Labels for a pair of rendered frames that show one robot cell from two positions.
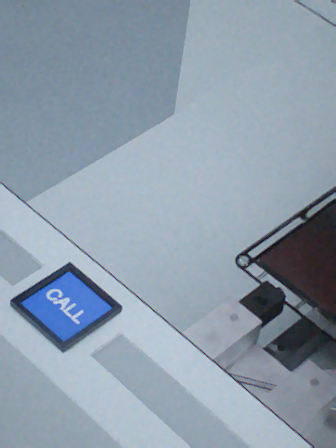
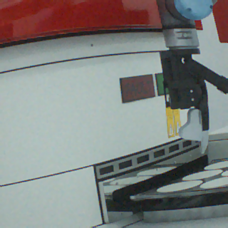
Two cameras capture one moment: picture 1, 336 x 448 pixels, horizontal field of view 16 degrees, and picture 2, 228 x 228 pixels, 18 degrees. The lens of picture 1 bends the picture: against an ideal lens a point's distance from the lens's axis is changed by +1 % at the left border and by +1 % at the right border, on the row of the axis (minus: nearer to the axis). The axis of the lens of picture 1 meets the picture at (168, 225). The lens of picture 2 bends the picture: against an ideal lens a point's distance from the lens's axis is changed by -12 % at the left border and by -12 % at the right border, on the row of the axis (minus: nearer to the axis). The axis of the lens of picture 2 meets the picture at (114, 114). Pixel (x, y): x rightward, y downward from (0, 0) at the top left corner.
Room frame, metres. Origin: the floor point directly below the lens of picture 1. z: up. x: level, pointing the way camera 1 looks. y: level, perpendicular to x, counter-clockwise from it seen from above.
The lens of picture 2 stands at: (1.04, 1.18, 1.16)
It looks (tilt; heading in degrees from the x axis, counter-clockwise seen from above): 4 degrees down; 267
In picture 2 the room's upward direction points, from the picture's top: 7 degrees counter-clockwise
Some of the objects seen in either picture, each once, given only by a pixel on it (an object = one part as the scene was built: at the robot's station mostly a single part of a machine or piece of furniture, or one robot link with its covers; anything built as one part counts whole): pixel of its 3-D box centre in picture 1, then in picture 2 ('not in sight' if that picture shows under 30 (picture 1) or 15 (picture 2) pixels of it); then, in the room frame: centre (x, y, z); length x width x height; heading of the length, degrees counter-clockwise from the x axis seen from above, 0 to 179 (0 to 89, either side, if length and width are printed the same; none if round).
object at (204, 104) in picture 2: not in sight; (202, 108); (0.79, -0.28, 1.05); 0.05 x 0.02 x 0.09; 93
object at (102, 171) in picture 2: not in sight; (158, 153); (0.88, -0.44, 0.96); 0.44 x 0.01 x 0.02; 52
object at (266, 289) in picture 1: (260, 305); not in sight; (0.63, -0.08, 0.90); 0.04 x 0.02 x 0.03; 142
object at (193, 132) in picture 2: not in sight; (194, 132); (0.82, -0.29, 1.01); 0.06 x 0.03 x 0.09; 3
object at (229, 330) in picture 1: (209, 345); not in sight; (0.58, -0.05, 0.89); 0.08 x 0.03 x 0.03; 142
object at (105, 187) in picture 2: not in sight; (162, 182); (0.87, -0.44, 0.89); 0.44 x 0.02 x 0.10; 52
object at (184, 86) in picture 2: not in sight; (185, 78); (0.82, -0.30, 1.11); 0.09 x 0.08 x 0.12; 3
